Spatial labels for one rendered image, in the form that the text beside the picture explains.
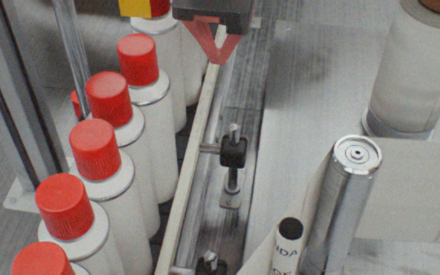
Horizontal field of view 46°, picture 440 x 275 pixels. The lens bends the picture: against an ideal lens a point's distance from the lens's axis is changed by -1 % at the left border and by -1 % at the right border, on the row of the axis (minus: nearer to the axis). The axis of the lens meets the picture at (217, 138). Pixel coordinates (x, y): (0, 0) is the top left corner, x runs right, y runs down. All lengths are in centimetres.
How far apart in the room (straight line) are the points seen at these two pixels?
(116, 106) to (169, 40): 15
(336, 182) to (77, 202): 19
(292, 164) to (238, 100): 18
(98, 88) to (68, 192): 10
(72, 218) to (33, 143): 25
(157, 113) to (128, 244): 12
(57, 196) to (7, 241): 31
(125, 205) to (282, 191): 23
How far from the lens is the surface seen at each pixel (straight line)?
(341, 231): 45
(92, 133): 39
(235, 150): 58
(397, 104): 61
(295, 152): 64
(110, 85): 42
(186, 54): 62
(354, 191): 40
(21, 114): 57
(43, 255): 33
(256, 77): 80
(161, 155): 52
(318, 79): 73
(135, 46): 45
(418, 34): 56
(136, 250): 48
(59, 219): 35
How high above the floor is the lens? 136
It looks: 49 degrees down
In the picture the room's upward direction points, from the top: straight up
